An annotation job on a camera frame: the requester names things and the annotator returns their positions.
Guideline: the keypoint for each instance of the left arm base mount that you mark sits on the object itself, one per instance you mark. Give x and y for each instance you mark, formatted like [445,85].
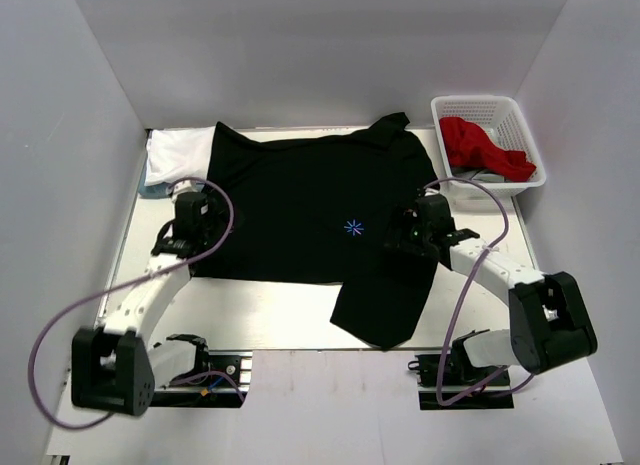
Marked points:
[223,384]

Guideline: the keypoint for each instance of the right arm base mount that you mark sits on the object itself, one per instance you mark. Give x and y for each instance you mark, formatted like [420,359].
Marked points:
[495,395]

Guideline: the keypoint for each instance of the black t shirt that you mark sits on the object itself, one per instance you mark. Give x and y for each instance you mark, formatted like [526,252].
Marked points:
[317,211]

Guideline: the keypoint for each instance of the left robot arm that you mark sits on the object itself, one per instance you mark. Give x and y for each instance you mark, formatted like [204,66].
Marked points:
[116,367]

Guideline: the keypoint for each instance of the grey t shirt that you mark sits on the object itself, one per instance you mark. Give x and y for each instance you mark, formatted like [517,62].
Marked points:
[479,174]

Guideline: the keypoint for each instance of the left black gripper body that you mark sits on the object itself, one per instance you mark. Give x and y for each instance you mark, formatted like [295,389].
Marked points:
[206,228]

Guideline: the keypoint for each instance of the red t shirt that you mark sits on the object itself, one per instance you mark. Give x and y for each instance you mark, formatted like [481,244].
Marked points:
[468,146]

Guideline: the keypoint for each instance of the folded white t shirt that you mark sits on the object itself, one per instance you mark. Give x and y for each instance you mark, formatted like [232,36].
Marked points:
[173,154]

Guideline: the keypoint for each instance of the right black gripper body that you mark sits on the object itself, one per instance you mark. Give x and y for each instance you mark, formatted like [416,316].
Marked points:
[415,235]

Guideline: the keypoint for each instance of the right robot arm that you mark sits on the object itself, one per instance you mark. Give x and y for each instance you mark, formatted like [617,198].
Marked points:
[549,325]

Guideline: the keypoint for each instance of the folded light blue t shirt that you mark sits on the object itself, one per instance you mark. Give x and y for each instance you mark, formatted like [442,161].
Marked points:
[153,192]

